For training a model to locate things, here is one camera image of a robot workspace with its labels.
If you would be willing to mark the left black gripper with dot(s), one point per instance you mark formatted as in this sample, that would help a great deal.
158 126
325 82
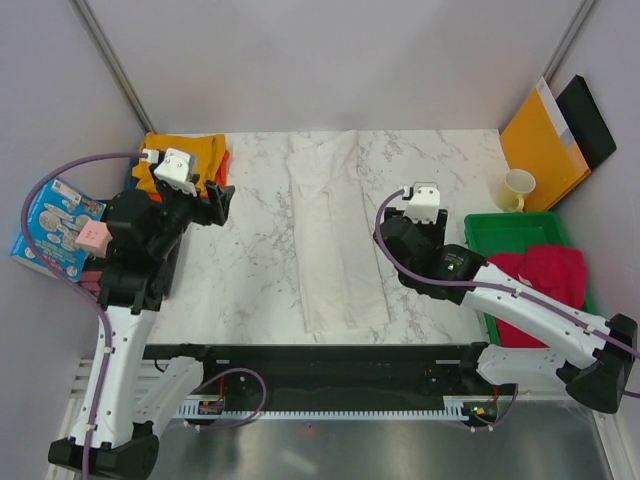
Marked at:
208 213

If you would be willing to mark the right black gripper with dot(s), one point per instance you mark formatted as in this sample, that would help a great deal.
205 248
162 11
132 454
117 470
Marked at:
436 232

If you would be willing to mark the white t shirt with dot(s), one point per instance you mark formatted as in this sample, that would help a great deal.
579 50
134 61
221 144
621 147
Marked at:
340 284

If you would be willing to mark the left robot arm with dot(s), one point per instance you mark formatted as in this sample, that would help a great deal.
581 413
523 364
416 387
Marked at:
116 434

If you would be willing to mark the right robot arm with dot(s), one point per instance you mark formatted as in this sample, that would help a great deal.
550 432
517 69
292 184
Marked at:
591 356

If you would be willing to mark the orange folded shirt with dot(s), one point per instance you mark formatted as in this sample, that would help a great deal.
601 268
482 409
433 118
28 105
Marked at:
220 176

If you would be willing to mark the mustard yellow folded shirt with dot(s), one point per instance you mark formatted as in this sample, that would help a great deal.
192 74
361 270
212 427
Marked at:
208 150

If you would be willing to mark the green plastic tray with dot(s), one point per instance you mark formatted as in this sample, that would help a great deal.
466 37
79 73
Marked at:
489 234

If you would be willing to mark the yellow mug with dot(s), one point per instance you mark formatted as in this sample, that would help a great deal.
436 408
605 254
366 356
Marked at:
514 189

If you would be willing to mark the blue folded shirt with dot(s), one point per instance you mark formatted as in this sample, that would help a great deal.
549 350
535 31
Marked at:
130 181

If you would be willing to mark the black and pink case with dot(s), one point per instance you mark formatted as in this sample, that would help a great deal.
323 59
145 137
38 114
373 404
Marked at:
138 268

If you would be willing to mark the magenta t shirt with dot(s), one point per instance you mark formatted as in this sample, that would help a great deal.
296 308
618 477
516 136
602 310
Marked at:
557 271

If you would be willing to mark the orange envelope folder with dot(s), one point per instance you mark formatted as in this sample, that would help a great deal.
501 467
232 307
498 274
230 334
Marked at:
538 140

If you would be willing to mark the pink cube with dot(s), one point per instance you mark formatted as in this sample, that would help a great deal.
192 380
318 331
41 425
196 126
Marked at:
94 239

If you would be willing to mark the blue printed box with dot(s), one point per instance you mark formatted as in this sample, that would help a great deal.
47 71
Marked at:
56 216

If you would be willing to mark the black flat box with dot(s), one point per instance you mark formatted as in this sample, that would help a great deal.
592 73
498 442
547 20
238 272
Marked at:
586 122

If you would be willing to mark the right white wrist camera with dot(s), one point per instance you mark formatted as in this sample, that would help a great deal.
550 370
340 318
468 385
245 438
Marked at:
422 202

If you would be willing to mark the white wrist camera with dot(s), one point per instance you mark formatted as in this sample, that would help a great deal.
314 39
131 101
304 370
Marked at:
422 202
173 168

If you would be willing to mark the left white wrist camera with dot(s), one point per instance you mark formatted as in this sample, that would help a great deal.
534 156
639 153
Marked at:
173 168

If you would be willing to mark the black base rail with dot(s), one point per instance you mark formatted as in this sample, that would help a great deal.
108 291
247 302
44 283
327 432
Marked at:
343 376

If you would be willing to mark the white cable duct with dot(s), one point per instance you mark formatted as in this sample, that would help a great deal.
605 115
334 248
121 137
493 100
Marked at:
196 409

